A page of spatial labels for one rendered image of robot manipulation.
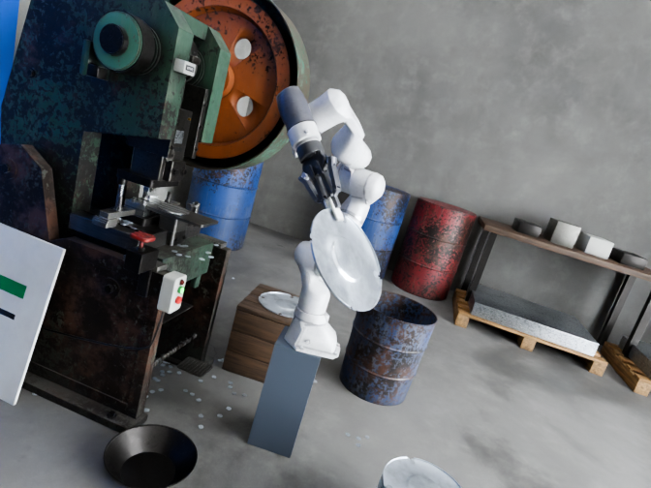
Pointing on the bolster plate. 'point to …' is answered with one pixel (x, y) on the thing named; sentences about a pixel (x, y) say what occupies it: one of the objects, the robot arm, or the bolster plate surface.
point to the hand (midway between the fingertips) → (333, 210)
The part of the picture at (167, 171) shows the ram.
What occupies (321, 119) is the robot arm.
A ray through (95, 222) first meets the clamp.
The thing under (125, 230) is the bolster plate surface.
